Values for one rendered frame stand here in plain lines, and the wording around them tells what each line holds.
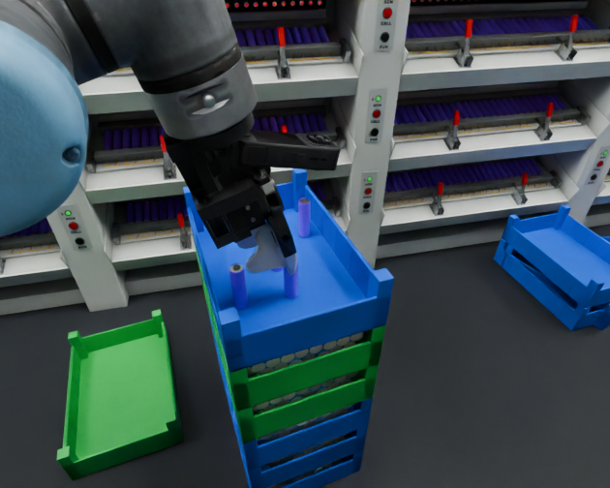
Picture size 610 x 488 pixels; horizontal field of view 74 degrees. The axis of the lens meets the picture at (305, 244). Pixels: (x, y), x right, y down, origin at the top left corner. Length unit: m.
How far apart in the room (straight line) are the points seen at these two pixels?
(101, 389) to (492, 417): 0.83
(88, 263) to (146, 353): 0.26
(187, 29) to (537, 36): 0.99
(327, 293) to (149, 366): 0.58
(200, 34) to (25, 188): 0.19
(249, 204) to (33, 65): 0.26
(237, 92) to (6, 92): 0.21
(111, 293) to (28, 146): 0.98
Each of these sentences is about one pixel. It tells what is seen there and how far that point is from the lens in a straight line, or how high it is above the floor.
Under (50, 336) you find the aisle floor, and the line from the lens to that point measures 1.21.
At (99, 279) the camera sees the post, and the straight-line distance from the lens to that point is 1.14.
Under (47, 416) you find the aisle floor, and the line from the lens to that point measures 1.05.
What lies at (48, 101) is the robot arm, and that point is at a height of 0.74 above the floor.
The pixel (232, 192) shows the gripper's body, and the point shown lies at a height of 0.59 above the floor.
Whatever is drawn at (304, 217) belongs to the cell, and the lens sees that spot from 0.63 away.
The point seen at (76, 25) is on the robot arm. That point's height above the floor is 0.74.
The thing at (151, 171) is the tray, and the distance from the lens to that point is 1.00.
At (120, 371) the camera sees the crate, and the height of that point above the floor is 0.00.
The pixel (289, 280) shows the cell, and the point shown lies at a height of 0.44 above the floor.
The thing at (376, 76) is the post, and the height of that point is 0.55.
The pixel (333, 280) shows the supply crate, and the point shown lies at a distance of 0.58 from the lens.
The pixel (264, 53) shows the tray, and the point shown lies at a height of 0.59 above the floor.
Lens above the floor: 0.79
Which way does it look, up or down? 37 degrees down
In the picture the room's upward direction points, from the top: straight up
